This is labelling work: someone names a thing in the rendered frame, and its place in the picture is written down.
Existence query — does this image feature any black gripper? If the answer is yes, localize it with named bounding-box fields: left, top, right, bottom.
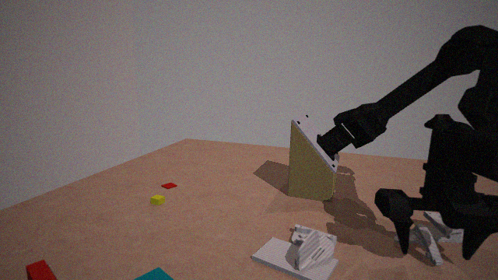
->
left=374, top=160, right=498, bottom=260

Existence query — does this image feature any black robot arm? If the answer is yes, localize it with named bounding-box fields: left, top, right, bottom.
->
left=317, top=26, right=498, bottom=232

